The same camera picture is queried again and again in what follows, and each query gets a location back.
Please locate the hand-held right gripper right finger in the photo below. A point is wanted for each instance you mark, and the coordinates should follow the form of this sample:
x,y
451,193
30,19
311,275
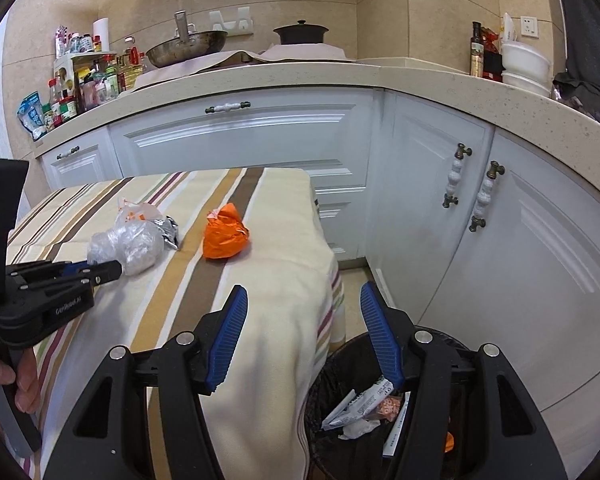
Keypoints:
x,y
380,335

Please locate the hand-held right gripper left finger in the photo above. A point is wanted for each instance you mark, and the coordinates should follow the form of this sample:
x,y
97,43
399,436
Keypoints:
x,y
226,340

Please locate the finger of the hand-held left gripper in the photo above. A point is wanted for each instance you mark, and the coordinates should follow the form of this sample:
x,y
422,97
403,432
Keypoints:
x,y
72,270
105,271

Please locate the clear plastic bag with tissue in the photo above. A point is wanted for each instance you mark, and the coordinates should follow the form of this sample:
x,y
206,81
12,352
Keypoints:
x,y
130,250

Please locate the trash bin with black liner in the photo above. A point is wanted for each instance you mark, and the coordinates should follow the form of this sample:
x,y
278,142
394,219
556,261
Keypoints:
x,y
330,385

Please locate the pink printed packet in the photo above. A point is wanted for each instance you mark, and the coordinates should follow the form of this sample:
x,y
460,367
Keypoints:
x,y
390,407

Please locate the white printed packet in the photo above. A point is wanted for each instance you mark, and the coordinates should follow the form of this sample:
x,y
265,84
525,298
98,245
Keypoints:
x,y
352,405

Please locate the white tissue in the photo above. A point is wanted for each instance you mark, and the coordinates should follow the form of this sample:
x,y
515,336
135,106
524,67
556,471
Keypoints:
x,y
360,427

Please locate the white paper strip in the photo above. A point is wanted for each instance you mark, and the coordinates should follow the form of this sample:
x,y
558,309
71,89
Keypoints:
x,y
397,430

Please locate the orange plastic wrapper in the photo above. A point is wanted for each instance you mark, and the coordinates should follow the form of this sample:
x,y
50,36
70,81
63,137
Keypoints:
x,y
225,235

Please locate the person's left hand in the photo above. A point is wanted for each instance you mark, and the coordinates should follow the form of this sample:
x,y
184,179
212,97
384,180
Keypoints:
x,y
30,385

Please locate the orange and white plastic bag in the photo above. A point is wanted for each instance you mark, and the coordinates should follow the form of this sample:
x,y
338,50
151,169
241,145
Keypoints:
x,y
132,210

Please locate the silver black wrapper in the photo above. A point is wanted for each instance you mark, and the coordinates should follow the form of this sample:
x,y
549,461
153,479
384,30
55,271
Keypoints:
x,y
170,232

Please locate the striped tablecloth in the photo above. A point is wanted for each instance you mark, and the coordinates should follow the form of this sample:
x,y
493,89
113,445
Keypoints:
x,y
270,240

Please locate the blue snack bag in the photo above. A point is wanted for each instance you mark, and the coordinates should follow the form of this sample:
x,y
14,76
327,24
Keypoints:
x,y
31,117

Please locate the white kitchen cabinet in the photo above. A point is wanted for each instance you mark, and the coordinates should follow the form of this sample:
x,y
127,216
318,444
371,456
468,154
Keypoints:
x,y
530,280

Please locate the rack of seasoning bottles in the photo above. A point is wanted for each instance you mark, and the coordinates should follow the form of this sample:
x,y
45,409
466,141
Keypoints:
x,y
95,80

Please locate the steel wok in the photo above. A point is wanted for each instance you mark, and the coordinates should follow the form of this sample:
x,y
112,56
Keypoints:
x,y
185,50

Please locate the paper towel roll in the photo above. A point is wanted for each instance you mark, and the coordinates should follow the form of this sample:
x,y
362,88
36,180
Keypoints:
x,y
100,35

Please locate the beige stove cover cloth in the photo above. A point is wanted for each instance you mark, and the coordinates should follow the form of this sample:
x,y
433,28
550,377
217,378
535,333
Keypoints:
x,y
290,55

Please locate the dark oil bottle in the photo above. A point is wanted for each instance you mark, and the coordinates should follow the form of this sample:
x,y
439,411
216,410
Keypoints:
x,y
476,55

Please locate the black lidded pot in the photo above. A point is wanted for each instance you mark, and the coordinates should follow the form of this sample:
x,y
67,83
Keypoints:
x,y
300,34

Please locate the white paper bag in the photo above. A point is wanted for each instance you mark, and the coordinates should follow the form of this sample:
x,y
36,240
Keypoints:
x,y
509,27

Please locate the dark cloth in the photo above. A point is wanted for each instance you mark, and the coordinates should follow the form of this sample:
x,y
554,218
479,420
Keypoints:
x,y
590,60

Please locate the white wall hook rack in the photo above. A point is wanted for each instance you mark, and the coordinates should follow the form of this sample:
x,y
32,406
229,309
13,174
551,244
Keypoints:
x,y
232,22

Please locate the white wall socket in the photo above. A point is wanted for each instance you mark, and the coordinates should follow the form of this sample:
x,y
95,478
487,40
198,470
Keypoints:
x,y
529,27

